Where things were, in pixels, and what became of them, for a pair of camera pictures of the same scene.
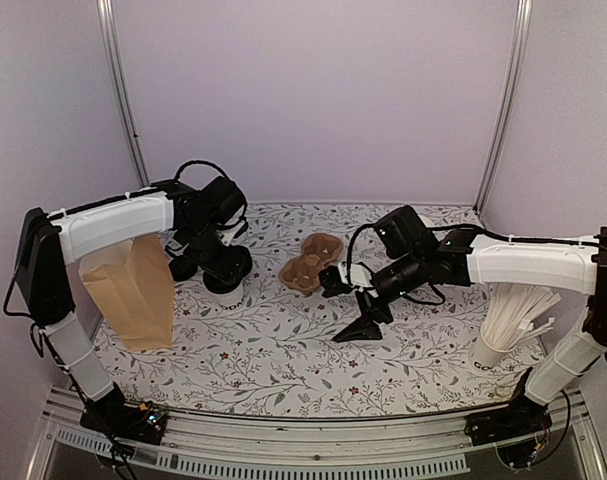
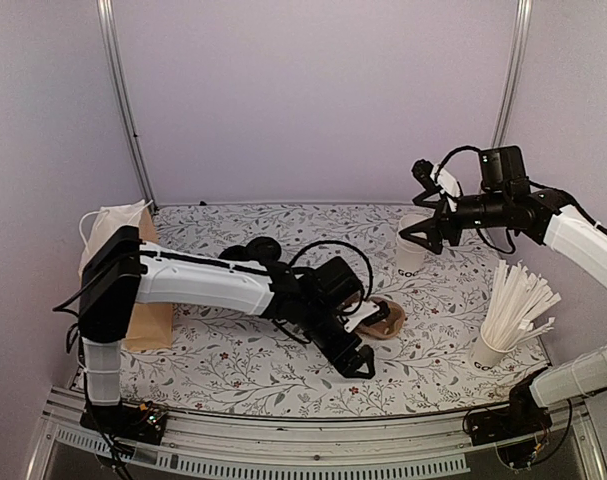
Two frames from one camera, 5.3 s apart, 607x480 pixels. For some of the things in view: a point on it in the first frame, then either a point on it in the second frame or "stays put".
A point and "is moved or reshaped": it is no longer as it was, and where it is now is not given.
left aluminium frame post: x=113 y=57 stays put
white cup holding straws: x=484 y=356 stays put
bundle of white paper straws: x=510 y=309 stays put
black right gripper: x=365 y=328 -> x=431 y=226
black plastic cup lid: x=223 y=281 is moved or reshaped
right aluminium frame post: x=508 y=104 stays put
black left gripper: x=234 y=260 -> x=347 y=368
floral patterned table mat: x=271 y=348 stays put
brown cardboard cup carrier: x=302 y=273 -> x=387 y=328
